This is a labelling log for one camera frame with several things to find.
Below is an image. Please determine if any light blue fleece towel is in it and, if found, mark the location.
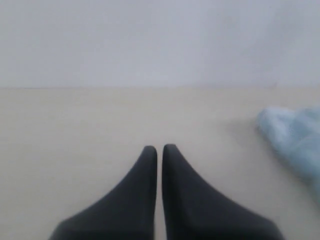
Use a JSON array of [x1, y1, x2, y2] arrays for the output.
[[256, 107, 320, 199]]

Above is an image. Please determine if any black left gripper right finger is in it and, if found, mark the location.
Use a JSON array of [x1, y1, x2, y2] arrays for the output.
[[161, 144, 284, 240]]

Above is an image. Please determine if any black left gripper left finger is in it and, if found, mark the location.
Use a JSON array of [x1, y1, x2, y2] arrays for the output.
[[50, 145, 158, 240]]

